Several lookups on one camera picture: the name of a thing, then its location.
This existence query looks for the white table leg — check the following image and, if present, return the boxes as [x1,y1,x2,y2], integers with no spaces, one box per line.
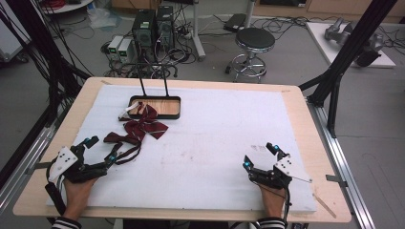
[190,0,207,62]

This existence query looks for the tangle of black cables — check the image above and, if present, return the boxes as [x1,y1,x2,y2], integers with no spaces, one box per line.
[100,28,200,80]

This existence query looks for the round white table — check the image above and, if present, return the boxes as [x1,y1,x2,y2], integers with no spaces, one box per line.
[40,0,96,15]

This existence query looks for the metal bracket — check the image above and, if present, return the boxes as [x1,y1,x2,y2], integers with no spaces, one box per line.
[24,161,53,175]
[325,174,349,189]

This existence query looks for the flat black box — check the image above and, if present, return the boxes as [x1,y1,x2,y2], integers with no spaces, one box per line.
[223,12,247,33]

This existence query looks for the white board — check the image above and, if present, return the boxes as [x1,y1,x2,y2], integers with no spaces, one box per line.
[305,21,397,69]

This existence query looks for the thick black cable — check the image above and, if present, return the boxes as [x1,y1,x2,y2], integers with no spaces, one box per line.
[44,181,68,218]

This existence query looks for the aluminium rail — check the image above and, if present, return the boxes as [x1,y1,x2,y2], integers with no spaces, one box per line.
[0,124,54,209]
[306,97,377,229]

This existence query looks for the black rack with wooden base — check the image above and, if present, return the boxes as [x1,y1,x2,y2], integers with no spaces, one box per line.
[128,61,181,120]

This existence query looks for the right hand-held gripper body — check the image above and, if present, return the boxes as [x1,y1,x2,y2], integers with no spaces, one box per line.
[248,154,313,191]

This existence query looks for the thin black cable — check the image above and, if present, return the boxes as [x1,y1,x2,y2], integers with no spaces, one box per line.
[282,186,293,229]

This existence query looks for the person's left hand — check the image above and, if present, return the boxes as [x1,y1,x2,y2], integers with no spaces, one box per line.
[62,177,98,221]

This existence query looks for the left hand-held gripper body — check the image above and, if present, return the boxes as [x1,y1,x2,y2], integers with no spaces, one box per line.
[48,144,109,184]

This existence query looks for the small white power supply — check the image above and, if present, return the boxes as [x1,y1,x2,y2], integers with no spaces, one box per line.
[117,38,135,64]
[107,34,124,61]

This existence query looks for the black metal frame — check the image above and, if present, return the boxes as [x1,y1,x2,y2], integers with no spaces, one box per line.
[298,0,399,138]
[5,0,92,128]

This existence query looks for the black computer tower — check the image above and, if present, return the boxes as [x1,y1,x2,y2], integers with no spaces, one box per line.
[131,9,158,62]
[155,5,176,52]

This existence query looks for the clear plastic bag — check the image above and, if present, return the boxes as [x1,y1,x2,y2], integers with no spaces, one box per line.
[86,5,122,31]

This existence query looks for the person's right hand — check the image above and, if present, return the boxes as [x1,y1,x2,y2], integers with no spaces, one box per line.
[258,184,288,220]

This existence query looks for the thin wooden stick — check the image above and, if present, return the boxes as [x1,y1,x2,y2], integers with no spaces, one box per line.
[312,193,337,219]

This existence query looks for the dark red striped bow tie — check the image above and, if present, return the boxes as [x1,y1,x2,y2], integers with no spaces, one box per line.
[103,101,170,166]

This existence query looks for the white foam mat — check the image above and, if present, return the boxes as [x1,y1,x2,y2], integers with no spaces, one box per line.
[46,84,318,215]

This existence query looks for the black round stool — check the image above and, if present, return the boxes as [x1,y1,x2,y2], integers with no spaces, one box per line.
[224,27,277,84]

